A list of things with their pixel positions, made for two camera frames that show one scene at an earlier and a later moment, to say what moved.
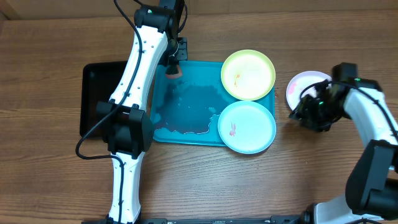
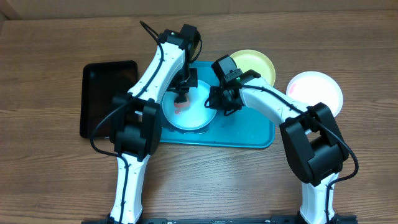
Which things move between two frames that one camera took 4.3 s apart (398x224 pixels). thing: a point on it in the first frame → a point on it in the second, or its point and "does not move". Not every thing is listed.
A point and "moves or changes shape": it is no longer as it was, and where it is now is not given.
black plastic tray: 99,82 does not move
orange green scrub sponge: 173,71 moves or changes shape
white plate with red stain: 300,82 does not move
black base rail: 273,219 does not move
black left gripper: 183,55 → 193,82
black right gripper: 303,112 → 217,103
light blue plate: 247,127 → 198,116
